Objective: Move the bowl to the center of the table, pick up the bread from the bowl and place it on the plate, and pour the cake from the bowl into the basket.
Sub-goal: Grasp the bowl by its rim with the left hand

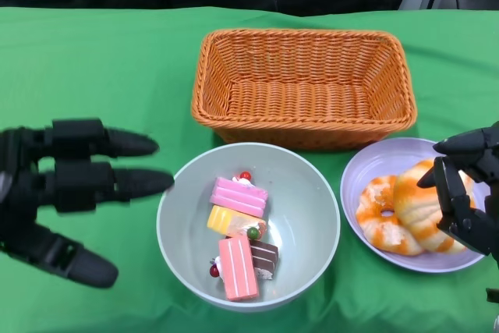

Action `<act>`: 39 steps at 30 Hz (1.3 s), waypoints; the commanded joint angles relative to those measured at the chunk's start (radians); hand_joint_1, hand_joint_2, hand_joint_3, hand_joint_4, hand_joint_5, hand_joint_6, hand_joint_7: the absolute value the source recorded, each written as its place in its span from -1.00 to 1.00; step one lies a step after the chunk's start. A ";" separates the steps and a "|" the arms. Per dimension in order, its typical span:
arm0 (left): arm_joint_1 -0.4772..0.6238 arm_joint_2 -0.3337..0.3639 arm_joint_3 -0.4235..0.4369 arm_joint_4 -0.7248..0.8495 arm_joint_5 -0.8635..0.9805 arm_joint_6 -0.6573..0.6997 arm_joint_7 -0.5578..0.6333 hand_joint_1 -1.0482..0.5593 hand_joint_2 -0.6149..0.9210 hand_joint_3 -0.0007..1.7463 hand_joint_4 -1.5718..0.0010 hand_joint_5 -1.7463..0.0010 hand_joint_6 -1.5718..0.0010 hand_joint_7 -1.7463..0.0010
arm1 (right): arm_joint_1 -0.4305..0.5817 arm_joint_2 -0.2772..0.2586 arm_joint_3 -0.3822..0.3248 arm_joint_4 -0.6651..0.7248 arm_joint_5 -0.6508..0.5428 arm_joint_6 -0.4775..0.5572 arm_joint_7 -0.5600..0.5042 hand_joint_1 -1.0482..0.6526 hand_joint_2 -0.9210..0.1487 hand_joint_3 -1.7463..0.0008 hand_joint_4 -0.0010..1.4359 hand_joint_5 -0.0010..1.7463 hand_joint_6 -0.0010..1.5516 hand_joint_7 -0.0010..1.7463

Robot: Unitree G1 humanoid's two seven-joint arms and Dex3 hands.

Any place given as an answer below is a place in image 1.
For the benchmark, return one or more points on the small pink striped cake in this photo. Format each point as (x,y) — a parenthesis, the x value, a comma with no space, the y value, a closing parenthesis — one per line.
(238,196)

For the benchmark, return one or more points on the beige sugared cake piece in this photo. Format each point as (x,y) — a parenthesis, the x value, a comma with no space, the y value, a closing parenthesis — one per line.
(243,225)

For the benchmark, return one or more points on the chocolate layered cake slice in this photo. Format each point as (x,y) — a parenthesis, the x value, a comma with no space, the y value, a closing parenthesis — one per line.
(265,255)

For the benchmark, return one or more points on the orange-striped bread without dark hole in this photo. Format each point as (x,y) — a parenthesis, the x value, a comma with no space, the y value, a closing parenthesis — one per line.
(374,231)

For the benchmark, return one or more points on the green tablecloth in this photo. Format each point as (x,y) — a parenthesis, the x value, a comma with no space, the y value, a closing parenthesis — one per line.
(78,56)

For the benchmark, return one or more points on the large pink layered cake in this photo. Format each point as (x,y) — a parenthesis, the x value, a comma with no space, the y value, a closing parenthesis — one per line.
(234,270)

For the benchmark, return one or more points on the small green ball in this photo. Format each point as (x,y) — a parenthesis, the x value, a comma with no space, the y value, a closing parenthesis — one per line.
(254,232)

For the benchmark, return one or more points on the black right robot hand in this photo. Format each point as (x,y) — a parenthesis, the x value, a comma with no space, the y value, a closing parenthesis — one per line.
(487,153)

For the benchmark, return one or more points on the grey-green ribbed bowl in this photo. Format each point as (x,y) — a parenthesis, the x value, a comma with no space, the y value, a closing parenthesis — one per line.
(187,231)

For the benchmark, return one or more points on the orange wicker basket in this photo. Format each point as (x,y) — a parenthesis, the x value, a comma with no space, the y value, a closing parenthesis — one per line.
(304,95)

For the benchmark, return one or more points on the white round plate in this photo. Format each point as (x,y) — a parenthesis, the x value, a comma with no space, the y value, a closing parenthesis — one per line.
(374,161)

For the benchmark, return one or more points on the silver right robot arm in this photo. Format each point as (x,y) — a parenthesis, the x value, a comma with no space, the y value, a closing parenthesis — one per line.
(492,296)

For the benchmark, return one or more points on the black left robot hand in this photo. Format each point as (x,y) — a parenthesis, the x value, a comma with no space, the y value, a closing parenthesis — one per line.
(23,192)

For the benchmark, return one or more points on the red cherry cream piece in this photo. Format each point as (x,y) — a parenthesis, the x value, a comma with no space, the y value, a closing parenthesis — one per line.
(243,177)
(214,268)

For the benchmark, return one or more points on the orange-striped bread with dark hole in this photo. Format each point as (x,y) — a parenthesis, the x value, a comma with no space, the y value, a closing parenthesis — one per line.
(417,208)

